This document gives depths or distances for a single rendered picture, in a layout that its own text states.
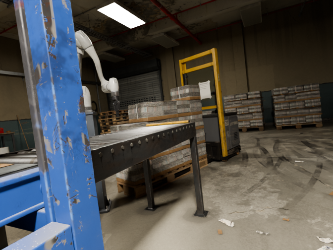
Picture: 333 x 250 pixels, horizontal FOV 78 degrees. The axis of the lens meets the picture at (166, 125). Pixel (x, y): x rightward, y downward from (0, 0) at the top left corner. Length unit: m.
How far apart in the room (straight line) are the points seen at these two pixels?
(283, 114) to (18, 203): 7.01
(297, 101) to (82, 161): 7.01
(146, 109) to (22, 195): 1.98
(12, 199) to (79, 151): 0.19
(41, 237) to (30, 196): 0.15
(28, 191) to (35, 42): 0.33
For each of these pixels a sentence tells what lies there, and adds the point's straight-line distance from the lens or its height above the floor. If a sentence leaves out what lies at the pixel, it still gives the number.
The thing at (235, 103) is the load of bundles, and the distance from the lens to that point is 7.32.
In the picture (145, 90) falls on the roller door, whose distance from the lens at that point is 10.35.
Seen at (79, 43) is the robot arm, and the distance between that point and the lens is 2.46.
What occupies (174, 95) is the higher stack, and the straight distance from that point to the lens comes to 3.30.
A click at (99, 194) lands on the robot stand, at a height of 0.18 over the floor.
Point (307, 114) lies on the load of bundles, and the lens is 7.29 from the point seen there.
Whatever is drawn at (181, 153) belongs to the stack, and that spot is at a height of 0.33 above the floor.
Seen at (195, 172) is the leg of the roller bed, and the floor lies 0.37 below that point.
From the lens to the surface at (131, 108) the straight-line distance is 2.67.
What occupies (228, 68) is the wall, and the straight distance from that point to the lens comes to 9.11.
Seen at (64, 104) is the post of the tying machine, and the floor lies 0.94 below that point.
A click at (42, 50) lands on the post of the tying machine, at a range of 0.48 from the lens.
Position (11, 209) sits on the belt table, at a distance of 0.59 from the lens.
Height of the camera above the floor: 0.89
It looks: 3 degrees down
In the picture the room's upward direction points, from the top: 7 degrees counter-clockwise
